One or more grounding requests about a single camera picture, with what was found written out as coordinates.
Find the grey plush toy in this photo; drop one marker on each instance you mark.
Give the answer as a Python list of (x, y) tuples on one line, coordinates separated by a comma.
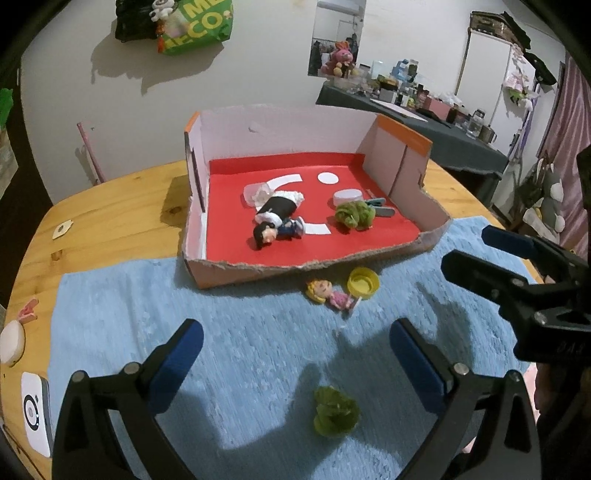
[(551, 194)]

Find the teal clothespin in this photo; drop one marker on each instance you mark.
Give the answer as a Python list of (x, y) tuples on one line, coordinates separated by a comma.
[(385, 211)]

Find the black-haired doll figure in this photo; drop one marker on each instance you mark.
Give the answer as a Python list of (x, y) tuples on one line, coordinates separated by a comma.
[(265, 233)]

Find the wall mirror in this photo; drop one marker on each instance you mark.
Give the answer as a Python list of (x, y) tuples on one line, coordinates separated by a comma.
[(337, 27)]

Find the blonde girl doll figure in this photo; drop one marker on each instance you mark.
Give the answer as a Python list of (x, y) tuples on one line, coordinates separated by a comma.
[(330, 295)]

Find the white round lid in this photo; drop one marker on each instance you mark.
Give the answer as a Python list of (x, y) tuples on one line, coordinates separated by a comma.
[(348, 196)]

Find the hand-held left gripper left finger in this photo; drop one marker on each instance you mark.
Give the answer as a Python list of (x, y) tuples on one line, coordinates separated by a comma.
[(178, 364)]

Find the hanging black clothes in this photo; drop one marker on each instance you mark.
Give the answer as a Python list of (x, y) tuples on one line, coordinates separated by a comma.
[(540, 64)]

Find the black bag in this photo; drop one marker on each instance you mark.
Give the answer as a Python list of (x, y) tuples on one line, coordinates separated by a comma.
[(134, 21)]

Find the pink stick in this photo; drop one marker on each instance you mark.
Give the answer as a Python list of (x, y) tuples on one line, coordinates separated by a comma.
[(90, 152)]

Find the small pink item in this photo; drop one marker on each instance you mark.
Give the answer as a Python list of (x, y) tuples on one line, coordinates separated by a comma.
[(27, 310)]

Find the white oval case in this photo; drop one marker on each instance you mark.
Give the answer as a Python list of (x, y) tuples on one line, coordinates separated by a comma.
[(11, 341)]

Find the yellow bottle cap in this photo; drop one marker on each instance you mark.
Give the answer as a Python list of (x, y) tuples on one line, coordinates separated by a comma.
[(364, 281)]

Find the green plush toy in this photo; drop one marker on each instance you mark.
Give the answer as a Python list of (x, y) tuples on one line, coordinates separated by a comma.
[(5, 106)]

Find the white device with round button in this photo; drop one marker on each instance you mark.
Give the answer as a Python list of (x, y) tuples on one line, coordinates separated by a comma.
[(37, 410)]

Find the white refrigerator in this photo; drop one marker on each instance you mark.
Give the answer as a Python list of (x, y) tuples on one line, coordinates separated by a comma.
[(485, 78)]

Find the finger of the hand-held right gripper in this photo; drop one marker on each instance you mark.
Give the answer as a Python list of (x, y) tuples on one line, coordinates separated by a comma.
[(480, 274), (508, 240)]

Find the yellow-green leafy toy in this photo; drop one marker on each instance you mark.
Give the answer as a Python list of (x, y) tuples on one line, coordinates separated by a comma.
[(334, 410)]

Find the blue towel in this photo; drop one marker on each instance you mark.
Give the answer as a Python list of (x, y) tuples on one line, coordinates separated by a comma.
[(258, 346)]

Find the cardboard box with red lining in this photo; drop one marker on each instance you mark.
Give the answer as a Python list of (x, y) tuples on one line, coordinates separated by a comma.
[(286, 258)]

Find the pink bunny plush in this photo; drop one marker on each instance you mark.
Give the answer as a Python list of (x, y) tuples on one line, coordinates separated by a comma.
[(342, 57)]

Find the small wooden token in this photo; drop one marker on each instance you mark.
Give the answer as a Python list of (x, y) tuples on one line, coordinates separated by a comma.
[(62, 229)]

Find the pink curtain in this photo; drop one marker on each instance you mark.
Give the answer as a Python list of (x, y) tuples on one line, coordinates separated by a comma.
[(568, 106)]

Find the green shopping bag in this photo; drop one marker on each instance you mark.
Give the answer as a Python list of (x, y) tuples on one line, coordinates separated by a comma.
[(203, 27)]

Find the dark brown door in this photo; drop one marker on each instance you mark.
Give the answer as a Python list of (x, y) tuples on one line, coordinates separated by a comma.
[(25, 203)]

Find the table with dark cloth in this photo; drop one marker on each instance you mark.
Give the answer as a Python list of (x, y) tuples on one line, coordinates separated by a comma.
[(461, 152)]

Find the white paper sheet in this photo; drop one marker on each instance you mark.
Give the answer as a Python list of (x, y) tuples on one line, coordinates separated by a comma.
[(397, 110)]

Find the brown suitcase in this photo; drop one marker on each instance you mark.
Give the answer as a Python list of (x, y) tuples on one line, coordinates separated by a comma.
[(487, 25)]

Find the group of bottles and jars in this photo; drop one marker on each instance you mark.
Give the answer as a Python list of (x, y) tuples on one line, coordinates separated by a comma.
[(401, 78)]

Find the dark green toy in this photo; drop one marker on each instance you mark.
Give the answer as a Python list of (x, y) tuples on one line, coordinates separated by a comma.
[(355, 214)]

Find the pink box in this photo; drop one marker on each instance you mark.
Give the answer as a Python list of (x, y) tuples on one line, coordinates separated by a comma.
[(436, 108)]

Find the clear plastic case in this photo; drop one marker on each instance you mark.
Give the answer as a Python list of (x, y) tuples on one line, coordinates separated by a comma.
[(256, 191)]

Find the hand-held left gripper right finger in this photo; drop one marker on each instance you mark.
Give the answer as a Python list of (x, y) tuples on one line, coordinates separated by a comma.
[(415, 364)]

